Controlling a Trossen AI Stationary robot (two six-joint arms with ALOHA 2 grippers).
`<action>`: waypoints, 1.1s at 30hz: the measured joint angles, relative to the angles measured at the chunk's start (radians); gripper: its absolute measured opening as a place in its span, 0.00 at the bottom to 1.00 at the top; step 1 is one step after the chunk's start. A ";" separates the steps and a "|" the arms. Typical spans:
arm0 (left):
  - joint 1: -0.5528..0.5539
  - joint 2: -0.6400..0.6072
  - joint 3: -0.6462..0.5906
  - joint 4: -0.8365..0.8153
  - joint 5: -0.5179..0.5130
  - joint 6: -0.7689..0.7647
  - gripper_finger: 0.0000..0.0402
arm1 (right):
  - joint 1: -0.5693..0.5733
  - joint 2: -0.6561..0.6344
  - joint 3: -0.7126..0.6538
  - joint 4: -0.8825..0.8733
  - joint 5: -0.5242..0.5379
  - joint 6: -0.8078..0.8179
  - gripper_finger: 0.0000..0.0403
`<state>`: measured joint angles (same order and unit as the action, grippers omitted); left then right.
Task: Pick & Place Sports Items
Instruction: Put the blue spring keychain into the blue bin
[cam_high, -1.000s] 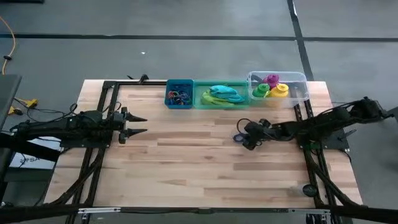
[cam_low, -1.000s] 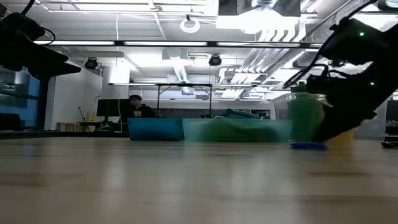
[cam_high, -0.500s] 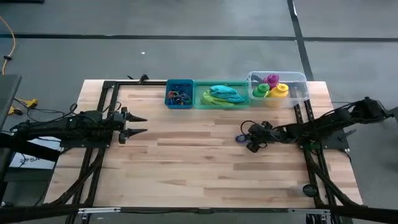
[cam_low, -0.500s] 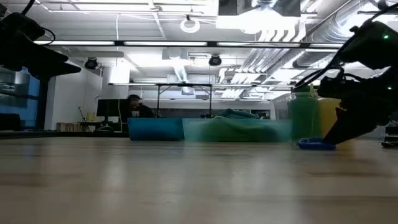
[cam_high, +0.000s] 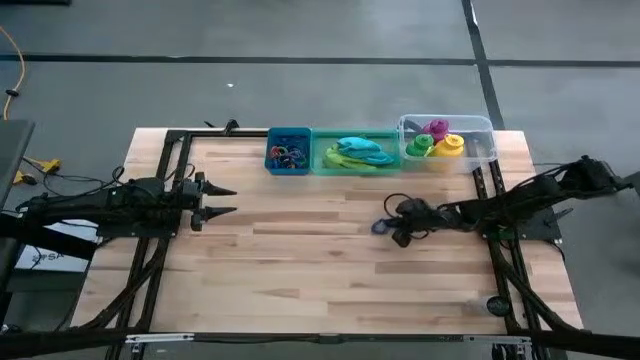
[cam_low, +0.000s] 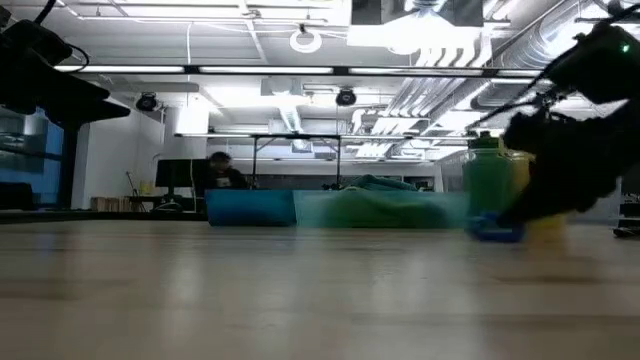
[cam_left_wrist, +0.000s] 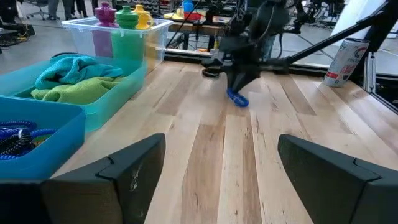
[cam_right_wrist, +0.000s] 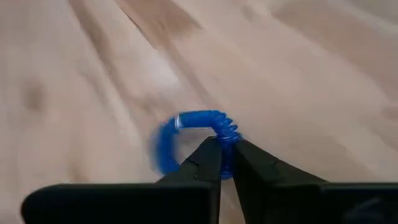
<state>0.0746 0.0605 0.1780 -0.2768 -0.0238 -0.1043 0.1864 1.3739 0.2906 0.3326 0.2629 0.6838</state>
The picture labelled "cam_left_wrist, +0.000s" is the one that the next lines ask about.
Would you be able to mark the blue plastic bin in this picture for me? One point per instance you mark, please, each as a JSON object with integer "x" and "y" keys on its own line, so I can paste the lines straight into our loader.
{"x": 46, "y": 155}

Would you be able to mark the yellow sports bottle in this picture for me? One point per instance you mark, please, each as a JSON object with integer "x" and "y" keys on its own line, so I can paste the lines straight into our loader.
{"x": 143, "y": 21}

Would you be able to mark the magenta sports bottle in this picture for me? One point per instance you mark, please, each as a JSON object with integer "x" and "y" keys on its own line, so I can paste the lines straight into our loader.
{"x": 104, "y": 18}

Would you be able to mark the teal microfibre cloth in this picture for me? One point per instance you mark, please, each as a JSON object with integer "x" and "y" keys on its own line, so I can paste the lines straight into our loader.
{"x": 74, "y": 70}

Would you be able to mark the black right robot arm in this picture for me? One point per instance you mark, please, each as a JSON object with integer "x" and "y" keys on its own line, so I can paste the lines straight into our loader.
{"x": 273, "y": 18}

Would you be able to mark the green coil hair band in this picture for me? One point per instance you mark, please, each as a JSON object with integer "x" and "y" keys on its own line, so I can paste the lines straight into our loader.
{"x": 38, "y": 140}

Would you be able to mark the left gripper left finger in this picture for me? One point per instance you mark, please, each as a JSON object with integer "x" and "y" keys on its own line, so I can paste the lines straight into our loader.
{"x": 77, "y": 202}

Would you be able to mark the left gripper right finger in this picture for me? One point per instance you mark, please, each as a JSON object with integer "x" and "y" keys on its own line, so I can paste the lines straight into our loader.
{"x": 342, "y": 193}

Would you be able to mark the wooden workbench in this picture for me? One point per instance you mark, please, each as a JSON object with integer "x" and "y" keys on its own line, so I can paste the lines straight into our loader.
{"x": 192, "y": 28}

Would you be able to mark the person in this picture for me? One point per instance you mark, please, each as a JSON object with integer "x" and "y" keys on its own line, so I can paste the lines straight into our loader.
{"x": 76, "y": 6}
{"x": 53, "y": 7}

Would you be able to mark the green sports bottle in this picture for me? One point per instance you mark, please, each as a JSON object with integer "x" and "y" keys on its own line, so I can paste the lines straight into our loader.
{"x": 126, "y": 34}

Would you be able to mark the white drink can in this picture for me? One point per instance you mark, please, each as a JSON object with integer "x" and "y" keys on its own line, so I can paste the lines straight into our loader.
{"x": 345, "y": 62}

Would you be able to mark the green microfibre cloth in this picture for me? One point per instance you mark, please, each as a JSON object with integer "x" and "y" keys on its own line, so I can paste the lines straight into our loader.
{"x": 77, "y": 91}

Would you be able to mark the teal plastic bin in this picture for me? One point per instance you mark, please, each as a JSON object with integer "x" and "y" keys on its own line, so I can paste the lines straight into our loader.
{"x": 105, "y": 105}

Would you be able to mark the clear plastic bin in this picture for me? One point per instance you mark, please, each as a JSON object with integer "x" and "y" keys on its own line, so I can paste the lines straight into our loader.
{"x": 77, "y": 34}

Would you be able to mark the office chair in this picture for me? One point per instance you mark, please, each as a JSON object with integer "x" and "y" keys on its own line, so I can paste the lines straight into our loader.
{"x": 38, "y": 7}

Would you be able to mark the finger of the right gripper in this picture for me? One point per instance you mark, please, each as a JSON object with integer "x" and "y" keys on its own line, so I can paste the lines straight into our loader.
{"x": 252, "y": 78}
{"x": 236, "y": 82}

